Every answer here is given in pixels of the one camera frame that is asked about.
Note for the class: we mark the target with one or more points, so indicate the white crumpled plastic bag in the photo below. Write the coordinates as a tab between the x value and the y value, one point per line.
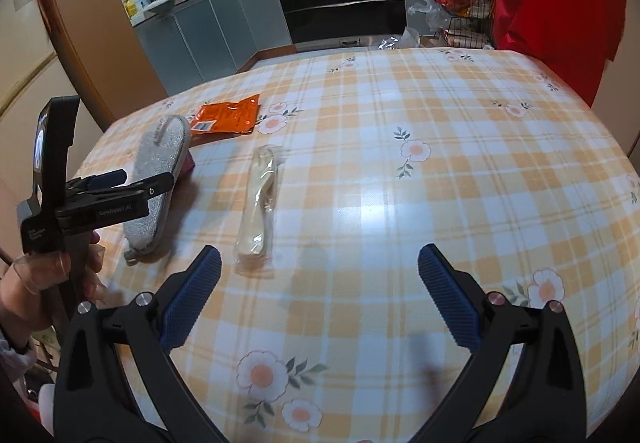
427	10

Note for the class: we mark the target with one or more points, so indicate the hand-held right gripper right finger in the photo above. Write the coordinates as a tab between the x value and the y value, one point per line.
447	298

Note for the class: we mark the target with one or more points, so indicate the person's left forearm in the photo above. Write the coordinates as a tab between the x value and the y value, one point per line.
12	353

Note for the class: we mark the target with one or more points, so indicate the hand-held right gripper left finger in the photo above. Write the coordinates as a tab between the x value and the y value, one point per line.
192	298

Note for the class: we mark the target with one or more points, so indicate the steel kitchen sink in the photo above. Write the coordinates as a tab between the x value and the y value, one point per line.
165	4

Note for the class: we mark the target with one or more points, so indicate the grey slipper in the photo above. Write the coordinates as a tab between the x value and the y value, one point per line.
155	173

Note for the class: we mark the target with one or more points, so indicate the person's left hand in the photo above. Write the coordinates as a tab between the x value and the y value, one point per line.
25	303

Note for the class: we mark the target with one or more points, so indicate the orange snack packet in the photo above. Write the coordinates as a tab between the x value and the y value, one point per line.
230	115

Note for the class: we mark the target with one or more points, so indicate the yellow dish soap bottle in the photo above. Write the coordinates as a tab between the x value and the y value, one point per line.
131	7

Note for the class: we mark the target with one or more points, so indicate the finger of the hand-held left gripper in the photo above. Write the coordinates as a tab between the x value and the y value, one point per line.
110	210
102	179

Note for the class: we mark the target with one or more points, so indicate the clear crumpled plastic bag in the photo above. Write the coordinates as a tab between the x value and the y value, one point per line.
395	42

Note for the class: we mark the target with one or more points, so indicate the plastic cream spoon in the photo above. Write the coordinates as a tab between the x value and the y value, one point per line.
257	203

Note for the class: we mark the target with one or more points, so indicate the grey kitchen cabinets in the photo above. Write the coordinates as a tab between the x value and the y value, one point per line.
215	28

